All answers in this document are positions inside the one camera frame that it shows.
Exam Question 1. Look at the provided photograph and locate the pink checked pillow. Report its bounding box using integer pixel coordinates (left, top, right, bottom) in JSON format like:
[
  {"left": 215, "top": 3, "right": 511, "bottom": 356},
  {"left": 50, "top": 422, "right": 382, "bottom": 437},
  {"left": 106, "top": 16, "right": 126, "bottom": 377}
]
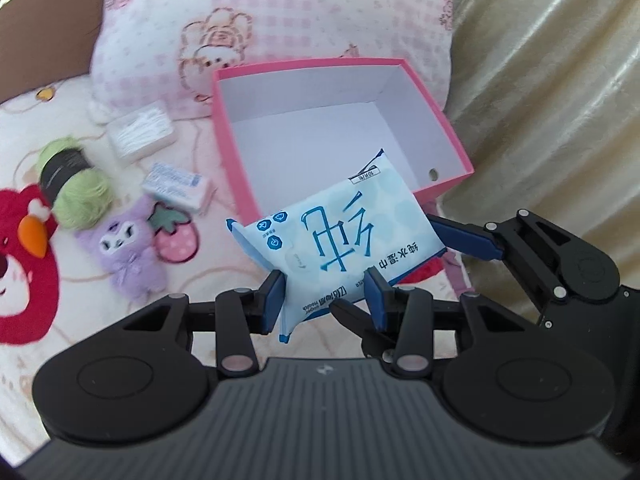
[{"left": 87, "top": 0, "right": 458, "bottom": 126}]

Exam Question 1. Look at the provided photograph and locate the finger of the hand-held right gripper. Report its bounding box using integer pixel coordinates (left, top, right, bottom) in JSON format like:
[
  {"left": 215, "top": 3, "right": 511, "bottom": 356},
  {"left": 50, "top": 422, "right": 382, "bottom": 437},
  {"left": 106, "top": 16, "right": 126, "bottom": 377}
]
[
  {"left": 330, "top": 300, "right": 397, "bottom": 361},
  {"left": 426, "top": 208, "right": 569, "bottom": 299}
]

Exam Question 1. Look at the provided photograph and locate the clear cotton swab box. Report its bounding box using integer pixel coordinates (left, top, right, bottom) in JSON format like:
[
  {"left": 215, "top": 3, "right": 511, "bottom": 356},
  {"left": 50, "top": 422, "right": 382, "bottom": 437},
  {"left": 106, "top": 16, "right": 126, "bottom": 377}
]
[{"left": 105, "top": 100, "right": 177, "bottom": 161}]

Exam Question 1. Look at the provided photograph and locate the brown pillow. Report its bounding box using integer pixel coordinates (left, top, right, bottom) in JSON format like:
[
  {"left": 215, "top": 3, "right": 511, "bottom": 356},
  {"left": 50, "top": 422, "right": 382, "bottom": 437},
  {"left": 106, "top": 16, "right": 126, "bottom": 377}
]
[{"left": 0, "top": 0, "right": 108, "bottom": 103}]

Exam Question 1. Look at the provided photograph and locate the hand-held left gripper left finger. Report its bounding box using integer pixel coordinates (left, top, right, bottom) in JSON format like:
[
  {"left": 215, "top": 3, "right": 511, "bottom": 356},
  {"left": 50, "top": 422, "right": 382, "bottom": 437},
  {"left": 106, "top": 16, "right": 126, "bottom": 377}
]
[{"left": 122, "top": 269, "right": 287, "bottom": 379}]

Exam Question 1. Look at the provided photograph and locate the green yarn ball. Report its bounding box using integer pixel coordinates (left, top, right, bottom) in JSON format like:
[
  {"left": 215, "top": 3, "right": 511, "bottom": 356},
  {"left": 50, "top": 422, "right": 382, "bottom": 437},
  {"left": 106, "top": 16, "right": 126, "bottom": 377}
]
[{"left": 37, "top": 135, "right": 115, "bottom": 231}]

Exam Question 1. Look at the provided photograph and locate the beige curtain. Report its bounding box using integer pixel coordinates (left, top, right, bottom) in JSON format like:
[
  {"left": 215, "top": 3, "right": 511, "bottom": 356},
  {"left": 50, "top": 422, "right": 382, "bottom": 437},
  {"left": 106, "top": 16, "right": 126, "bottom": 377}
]
[{"left": 440, "top": 0, "right": 640, "bottom": 321}]

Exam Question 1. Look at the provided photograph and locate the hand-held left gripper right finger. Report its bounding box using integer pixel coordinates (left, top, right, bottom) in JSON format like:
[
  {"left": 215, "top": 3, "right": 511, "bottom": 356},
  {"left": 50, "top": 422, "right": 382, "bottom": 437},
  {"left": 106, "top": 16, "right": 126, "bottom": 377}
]
[{"left": 364, "top": 267, "right": 521, "bottom": 379}]

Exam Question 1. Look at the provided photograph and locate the purple plush toy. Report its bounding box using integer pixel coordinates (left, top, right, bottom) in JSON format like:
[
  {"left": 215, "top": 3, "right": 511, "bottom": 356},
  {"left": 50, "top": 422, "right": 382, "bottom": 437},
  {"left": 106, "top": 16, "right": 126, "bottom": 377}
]
[{"left": 75, "top": 195, "right": 168, "bottom": 303}]

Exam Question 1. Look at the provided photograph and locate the pink cardboard box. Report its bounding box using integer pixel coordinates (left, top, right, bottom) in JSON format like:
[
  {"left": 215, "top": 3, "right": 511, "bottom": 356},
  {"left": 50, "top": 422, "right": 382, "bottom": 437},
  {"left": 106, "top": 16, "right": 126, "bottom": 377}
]
[{"left": 211, "top": 58, "right": 475, "bottom": 233}]

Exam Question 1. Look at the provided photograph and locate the blue wet wipes pack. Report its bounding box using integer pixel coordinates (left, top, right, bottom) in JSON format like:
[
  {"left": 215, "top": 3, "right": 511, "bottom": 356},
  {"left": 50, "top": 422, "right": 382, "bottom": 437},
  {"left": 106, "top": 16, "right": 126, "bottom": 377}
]
[{"left": 225, "top": 149, "right": 447, "bottom": 346}]

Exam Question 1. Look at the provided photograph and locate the bear printed blanket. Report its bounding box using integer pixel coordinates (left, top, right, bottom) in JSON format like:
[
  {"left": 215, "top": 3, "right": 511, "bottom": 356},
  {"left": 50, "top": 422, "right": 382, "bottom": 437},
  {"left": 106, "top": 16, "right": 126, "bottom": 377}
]
[{"left": 0, "top": 75, "right": 476, "bottom": 466}]

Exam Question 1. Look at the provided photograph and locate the small white tissue pack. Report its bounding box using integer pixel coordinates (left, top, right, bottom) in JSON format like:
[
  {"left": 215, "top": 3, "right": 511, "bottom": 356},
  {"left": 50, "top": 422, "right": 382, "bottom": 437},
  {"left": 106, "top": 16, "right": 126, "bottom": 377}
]
[{"left": 141, "top": 161, "right": 217, "bottom": 213}]

